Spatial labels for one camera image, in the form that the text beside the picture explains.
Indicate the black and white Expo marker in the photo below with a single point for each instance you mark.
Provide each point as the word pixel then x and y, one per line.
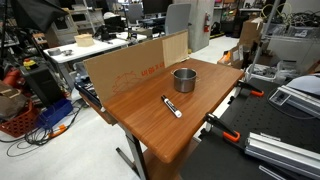
pixel 171 106

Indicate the small stainless steel pot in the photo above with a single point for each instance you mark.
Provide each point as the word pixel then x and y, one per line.
pixel 184 79

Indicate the wooden desk with metal legs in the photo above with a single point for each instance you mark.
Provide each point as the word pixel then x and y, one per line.
pixel 154 114

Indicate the brown cardboard backboard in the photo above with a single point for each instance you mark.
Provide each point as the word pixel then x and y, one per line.
pixel 115 72

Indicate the grey office chair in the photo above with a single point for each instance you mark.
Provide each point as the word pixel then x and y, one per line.
pixel 177 18

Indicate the near black orange bar clamp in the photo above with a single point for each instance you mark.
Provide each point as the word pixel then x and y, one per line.
pixel 213 121

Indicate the black orange bar clamp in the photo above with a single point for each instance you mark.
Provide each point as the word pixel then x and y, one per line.
pixel 245 85
pixel 213 121

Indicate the far black orange bar clamp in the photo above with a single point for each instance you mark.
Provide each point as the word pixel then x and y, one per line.
pixel 245 85

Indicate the black perforated optical breadboard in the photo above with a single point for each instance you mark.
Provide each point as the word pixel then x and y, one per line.
pixel 279 138

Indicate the white work table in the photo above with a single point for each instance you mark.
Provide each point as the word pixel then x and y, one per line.
pixel 81 52

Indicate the red fire extinguisher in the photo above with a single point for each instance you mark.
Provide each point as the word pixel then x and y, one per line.
pixel 207 22

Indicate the brown cardboard box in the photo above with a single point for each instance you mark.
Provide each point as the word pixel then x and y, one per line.
pixel 251 31

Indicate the blue plastic bin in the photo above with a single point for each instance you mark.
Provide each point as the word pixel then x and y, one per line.
pixel 53 114

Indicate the red plastic crate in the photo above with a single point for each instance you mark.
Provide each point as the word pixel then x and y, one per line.
pixel 23 123

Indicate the black photography umbrella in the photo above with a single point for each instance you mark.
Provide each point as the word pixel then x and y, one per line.
pixel 36 14

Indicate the grey control box with rail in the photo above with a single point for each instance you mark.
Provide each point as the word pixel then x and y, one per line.
pixel 306 103

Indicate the silver aluminium extrusion rail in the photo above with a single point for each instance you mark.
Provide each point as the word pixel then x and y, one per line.
pixel 290 157

